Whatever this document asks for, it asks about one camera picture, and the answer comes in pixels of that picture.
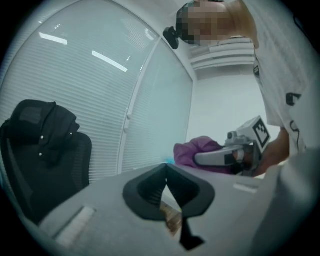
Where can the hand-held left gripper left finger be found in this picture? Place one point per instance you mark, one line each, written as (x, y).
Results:
(100, 220)

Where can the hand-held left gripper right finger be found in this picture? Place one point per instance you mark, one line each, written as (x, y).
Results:
(232, 212)

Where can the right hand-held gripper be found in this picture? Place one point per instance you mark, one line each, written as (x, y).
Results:
(257, 132)

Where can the purple microfiber cloth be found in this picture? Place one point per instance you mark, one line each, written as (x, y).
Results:
(187, 152)

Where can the person's right forearm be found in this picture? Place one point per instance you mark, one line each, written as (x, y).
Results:
(277, 150)

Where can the teal fluffy duster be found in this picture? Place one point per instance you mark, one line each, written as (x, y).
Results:
(169, 161)

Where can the black mesh office chair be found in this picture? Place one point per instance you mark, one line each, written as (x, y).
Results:
(50, 180)

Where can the white window blinds panel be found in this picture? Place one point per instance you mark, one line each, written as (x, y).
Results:
(160, 112)
(80, 82)

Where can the black jacket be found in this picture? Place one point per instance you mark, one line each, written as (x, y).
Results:
(50, 130)

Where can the person's white printed t-shirt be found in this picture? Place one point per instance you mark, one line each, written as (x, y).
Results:
(282, 62)

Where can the person's head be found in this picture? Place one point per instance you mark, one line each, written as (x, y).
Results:
(212, 22)

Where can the black head-mounted camera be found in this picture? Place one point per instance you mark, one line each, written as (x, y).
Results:
(172, 36)

